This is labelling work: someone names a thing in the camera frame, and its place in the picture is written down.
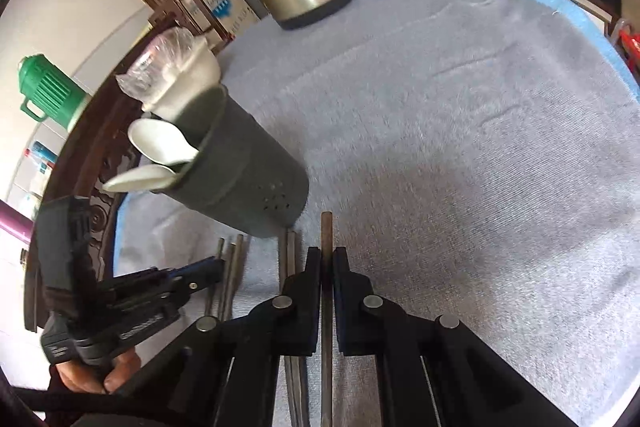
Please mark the white ceramic spoon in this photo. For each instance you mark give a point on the white ceramic spoon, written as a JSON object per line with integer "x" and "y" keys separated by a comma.
{"x": 160, "y": 141}
{"x": 143, "y": 178}

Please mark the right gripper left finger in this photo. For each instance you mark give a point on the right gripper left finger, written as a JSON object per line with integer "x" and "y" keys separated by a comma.
{"x": 227, "y": 375}

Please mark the white cardboard appliance box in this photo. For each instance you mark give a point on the white cardboard appliance box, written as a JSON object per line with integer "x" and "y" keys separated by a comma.
{"x": 235, "y": 16}

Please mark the white ceramic spoon lower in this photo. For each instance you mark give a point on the white ceramic spoon lower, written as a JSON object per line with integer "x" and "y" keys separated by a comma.
{"x": 143, "y": 178}

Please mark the person's left hand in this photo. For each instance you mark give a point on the person's left hand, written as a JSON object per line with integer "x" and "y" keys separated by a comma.
{"x": 79, "y": 377}

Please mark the grey table cloth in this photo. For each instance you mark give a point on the grey table cloth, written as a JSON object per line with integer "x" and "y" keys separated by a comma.
{"x": 576, "y": 339}

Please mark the white bowl with plastic wrap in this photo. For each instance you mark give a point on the white bowl with plastic wrap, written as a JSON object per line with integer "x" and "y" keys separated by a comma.
{"x": 173, "y": 70}

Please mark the red plastic chair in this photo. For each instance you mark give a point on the red plastic chair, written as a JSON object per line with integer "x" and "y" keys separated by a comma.
{"x": 626, "y": 41}

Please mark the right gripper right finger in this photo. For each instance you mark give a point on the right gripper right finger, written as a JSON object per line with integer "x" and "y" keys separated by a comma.
{"x": 431, "y": 372}

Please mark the green thermos flask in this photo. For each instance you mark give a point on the green thermos flask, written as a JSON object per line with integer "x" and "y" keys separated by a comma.
{"x": 49, "y": 93}

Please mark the purple thermos bottle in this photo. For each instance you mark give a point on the purple thermos bottle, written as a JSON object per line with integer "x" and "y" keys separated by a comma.
{"x": 16, "y": 224}

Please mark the dark grey utensil holder cylinder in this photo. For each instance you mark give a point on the dark grey utensil holder cylinder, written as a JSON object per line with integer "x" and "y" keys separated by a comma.
{"x": 241, "y": 176}

